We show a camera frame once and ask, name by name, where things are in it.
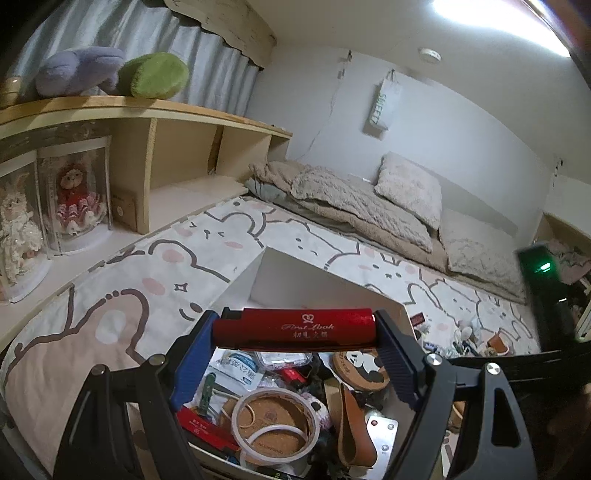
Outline purple plush toy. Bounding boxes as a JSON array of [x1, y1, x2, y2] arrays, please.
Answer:
[[34, 46, 125, 98]]

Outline panda cork coaster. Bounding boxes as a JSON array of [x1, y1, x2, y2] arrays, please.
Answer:
[[332, 349, 390, 392]]

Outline red flat box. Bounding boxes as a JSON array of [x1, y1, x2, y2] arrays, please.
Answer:
[[176, 407, 240, 454]]

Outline white cardboard shoe box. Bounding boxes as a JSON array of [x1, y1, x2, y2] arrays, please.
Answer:
[[177, 246, 419, 480]]

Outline grey curtain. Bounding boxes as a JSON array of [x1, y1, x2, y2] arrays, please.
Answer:
[[1, 1, 259, 116]]

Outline white tape roll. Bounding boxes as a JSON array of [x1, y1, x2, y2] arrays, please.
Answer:
[[229, 388, 321, 466]]

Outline white rabbit doll in case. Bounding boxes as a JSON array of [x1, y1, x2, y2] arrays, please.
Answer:
[[1, 151, 51, 303]]

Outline bunny pattern bed sheet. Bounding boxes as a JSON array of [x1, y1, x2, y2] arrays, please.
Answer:
[[1, 197, 539, 471]]

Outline beige fluffy blanket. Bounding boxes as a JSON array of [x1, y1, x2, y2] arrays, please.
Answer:
[[245, 161, 448, 272]]

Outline red dress doll in case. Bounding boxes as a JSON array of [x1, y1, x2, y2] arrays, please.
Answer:
[[37, 136, 112, 256]]

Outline brown leather strap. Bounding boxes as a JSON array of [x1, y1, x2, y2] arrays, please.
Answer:
[[335, 383, 379, 468]]

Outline beige fluffy pillow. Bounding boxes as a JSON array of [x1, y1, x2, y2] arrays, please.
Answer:
[[374, 152, 443, 230], [439, 209, 526, 302]]

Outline red lighter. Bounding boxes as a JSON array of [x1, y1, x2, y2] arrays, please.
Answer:
[[212, 308, 377, 353]]

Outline green plush cushion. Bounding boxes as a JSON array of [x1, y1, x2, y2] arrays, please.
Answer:
[[116, 52, 189, 100]]

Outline wooden shelf unit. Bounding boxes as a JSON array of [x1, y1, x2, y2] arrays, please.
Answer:
[[1, 96, 293, 346]]

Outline white hanging paper bag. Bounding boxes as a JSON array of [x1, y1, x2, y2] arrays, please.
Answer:
[[363, 69, 403, 138]]

